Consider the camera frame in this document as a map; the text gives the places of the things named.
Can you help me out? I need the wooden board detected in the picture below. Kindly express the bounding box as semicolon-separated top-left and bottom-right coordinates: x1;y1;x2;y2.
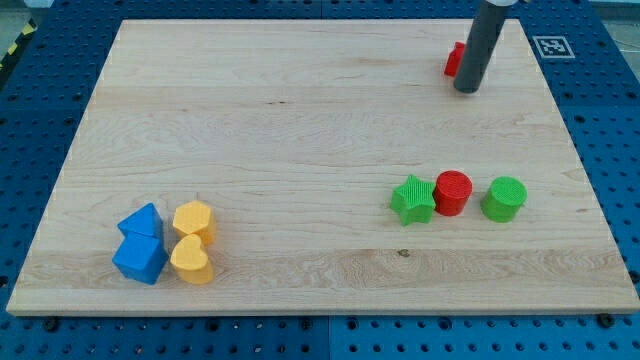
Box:
7;20;639;316

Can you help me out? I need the green star block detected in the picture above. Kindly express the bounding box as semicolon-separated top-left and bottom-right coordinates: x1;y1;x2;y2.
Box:
390;174;436;226

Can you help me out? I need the red cylinder block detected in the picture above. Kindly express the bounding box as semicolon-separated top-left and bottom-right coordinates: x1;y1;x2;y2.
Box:
433;170;473;216

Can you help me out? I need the yellow hexagon block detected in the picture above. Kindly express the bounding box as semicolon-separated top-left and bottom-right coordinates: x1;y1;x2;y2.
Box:
172;200;217;246

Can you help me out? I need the yellow heart block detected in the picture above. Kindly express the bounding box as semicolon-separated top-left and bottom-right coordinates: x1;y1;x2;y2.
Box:
170;234;214;285

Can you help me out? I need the blue triangle block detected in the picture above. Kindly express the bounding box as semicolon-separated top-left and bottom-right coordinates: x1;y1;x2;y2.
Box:
117;203;164;240

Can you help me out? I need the green cylinder block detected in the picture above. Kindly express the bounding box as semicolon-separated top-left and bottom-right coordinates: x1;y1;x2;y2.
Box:
481;176;528;223

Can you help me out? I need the red block behind tool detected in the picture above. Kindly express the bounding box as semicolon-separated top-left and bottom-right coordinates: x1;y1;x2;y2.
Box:
444;42;466;77

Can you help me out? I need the blue cube block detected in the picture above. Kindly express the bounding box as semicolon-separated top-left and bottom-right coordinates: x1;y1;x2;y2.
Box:
112;232;168;285

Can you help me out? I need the white fiducial marker tag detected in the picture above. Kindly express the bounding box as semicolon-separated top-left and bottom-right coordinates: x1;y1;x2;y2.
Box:
533;35;575;59

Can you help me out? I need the yellow black hazard tape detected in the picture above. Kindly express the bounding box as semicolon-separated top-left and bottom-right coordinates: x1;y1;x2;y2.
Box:
1;18;38;71

